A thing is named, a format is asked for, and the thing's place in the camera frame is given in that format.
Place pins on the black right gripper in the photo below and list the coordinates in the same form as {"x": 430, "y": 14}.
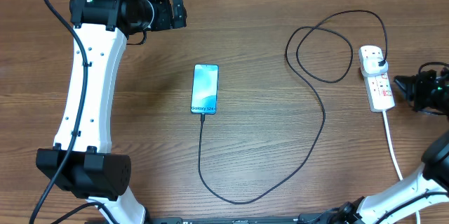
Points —
{"x": 410, "y": 84}

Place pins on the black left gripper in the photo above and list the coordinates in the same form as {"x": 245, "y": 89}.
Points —
{"x": 166, "y": 21}

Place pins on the blue Galaxy smartphone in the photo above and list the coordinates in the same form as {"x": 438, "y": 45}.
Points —
{"x": 204, "y": 89}

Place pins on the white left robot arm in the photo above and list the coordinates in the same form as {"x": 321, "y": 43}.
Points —
{"x": 80, "y": 160}

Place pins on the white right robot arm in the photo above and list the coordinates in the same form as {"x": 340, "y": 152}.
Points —
{"x": 427, "y": 186}

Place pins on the white charger plug adapter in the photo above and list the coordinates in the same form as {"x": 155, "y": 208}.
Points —
{"x": 372, "y": 67}

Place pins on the white power strip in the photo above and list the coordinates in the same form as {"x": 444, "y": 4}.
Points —
{"x": 378, "y": 88}

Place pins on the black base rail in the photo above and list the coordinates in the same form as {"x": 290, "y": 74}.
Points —
{"x": 316, "y": 218}

